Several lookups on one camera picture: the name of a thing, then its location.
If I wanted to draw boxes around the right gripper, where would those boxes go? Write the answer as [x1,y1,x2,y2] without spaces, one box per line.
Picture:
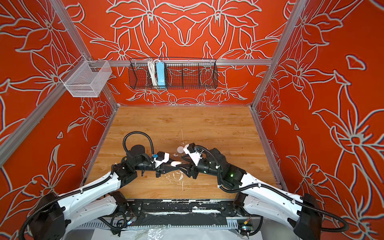
[175,153,224,180]

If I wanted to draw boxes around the white earbud charging case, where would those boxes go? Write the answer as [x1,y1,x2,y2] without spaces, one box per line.
[171,161,182,167]

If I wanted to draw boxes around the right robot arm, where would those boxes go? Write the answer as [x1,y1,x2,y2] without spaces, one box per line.
[184,144,349,240]

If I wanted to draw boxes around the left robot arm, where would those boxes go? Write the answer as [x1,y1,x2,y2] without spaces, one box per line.
[18,131,181,240]

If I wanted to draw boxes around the white round puck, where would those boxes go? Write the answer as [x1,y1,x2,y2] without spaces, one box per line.
[177,146,184,154]

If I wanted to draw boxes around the blue white box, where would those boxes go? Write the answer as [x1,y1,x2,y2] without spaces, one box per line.
[156,62,166,88]

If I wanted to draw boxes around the clear plastic bin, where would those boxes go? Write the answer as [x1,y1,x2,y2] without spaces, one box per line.
[61,61,112,98]

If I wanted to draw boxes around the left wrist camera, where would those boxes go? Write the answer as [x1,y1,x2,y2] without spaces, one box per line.
[153,152,170,168]

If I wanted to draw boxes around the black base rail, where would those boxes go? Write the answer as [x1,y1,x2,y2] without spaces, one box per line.
[101,198,262,227]

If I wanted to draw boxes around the black wire basket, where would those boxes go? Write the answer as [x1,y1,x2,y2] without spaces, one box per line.
[128,58,219,90]

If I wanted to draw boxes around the white coiled cable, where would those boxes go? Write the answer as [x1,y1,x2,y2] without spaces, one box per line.
[147,59,159,87]

